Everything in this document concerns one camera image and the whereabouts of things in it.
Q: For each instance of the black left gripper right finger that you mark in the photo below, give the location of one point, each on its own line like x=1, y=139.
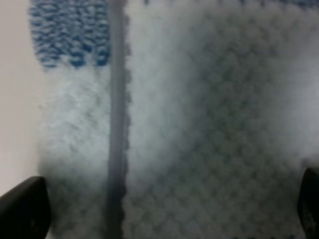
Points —
x=308, y=203

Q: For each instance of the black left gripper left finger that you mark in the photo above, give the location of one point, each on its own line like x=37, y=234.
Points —
x=25, y=210

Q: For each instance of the blue white striped towel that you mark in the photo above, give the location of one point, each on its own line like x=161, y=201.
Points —
x=177, y=119

